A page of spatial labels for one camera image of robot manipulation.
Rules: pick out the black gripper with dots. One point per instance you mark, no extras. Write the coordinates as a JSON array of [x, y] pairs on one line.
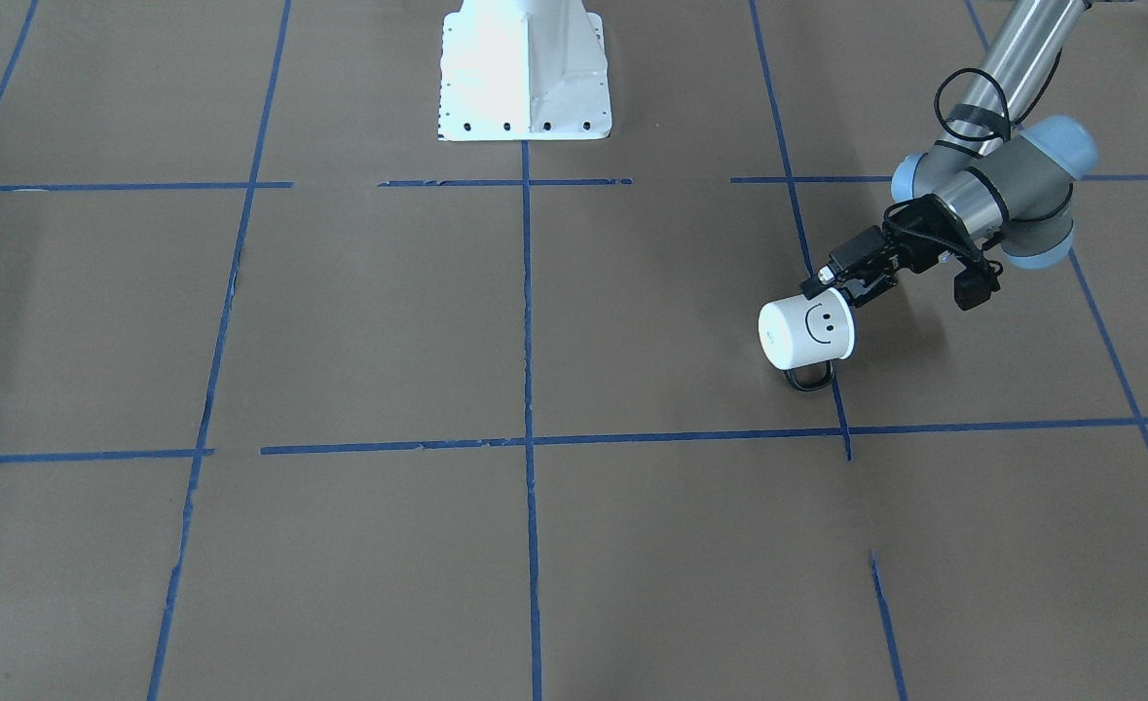
[[907, 250]]

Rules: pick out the white smiley face mug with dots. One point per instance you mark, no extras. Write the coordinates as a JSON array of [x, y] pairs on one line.
[[797, 331]]

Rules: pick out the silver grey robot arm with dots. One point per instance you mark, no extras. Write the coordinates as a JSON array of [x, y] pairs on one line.
[[990, 181]]

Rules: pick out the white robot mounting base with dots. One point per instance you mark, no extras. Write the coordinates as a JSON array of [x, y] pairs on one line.
[[523, 71]]

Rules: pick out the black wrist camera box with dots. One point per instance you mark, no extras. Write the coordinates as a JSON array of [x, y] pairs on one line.
[[975, 286]]

